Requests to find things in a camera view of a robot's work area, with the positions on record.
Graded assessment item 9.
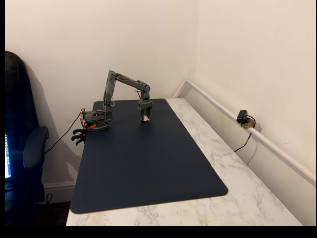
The dark blue desk mat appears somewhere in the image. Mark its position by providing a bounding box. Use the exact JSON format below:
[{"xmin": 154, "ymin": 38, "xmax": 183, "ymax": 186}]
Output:
[{"xmin": 70, "ymin": 98, "xmax": 229, "ymax": 215}]

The black table clamp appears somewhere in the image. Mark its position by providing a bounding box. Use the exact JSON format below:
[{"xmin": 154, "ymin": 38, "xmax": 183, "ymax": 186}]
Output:
[
  {"xmin": 71, "ymin": 128, "xmax": 88, "ymax": 138},
  {"xmin": 71, "ymin": 135, "xmax": 86, "ymax": 147}
]

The black webcam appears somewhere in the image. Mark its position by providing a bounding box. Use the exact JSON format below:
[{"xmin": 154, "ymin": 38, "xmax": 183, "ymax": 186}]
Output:
[{"xmin": 237, "ymin": 109, "xmax": 249, "ymax": 124}]

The white skirting board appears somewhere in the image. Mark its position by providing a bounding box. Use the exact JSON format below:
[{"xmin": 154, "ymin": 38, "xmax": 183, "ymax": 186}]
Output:
[{"xmin": 43, "ymin": 180, "xmax": 76, "ymax": 204}]

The black office chair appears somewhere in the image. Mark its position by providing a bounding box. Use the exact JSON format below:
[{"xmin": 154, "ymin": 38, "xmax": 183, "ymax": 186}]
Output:
[{"xmin": 4, "ymin": 51, "xmax": 50, "ymax": 226}]

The laptop with lit screen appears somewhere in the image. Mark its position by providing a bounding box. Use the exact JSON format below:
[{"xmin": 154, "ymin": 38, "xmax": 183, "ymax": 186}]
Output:
[{"xmin": 4, "ymin": 133, "xmax": 12, "ymax": 179}]

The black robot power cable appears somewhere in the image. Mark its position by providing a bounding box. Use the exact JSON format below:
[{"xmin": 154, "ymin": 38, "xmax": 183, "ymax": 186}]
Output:
[{"xmin": 43, "ymin": 111, "xmax": 83, "ymax": 154}]

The yellowish webcam mount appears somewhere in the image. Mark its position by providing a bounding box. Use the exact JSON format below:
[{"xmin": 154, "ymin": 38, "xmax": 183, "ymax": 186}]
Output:
[{"xmin": 242, "ymin": 119, "xmax": 256, "ymax": 130}]

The black webcam cable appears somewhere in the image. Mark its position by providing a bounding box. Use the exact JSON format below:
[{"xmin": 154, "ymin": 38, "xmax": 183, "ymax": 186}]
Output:
[{"xmin": 234, "ymin": 115, "xmax": 257, "ymax": 153}]

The black cable on floor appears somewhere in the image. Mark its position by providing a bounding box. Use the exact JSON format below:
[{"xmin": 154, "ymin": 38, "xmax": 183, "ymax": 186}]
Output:
[{"xmin": 36, "ymin": 193, "xmax": 53, "ymax": 205}]

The white wall rail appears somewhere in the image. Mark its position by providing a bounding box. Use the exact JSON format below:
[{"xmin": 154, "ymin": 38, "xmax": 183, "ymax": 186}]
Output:
[{"xmin": 172, "ymin": 78, "xmax": 317, "ymax": 187}]

